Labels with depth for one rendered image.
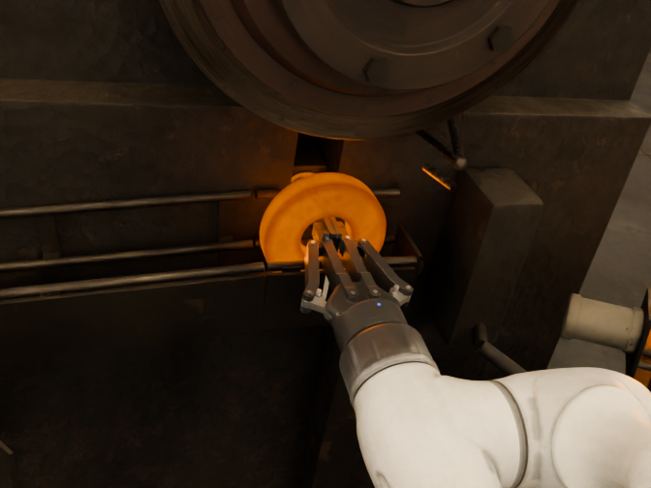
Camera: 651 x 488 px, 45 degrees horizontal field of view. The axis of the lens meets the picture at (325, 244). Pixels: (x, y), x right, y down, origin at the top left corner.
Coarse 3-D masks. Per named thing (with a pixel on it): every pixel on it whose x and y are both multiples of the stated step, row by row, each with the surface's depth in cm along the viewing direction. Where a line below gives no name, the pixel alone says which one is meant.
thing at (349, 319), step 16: (336, 288) 84; (336, 304) 82; (352, 304) 82; (368, 304) 79; (384, 304) 79; (336, 320) 80; (352, 320) 78; (368, 320) 77; (384, 320) 77; (400, 320) 78; (336, 336) 80; (352, 336) 77
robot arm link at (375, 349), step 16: (368, 336) 75; (384, 336) 75; (400, 336) 75; (416, 336) 76; (352, 352) 75; (368, 352) 74; (384, 352) 73; (400, 352) 73; (416, 352) 73; (352, 368) 75; (368, 368) 73; (384, 368) 72; (352, 384) 74; (352, 400) 75
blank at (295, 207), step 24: (288, 192) 91; (312, 192) 89; (336, 192) 90; (360, 192) 91; (264, 216) 92; (288, 216) 90; (312, 216) 91; (336, 216) 92; (360, 216) 93; (384, 216) 94; (264, 240) 92; (288, 240) 92; (384, 240) 97
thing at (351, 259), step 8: (344, 240) 90; (352, 240) 91; (352, 248) 89; (344, 256) 90; (352, 256) 88; (344, 264) 90; (352, 264) 88; (360, 264) 87; (352, 272) 88; (360, 272) 86; (368, 272) 86; (352, 280) 88; (360, 280) 86; (368, 280) 85; (368, 288) 83; (376, 288) 84; (368, 296) 83; (376, 296) 83
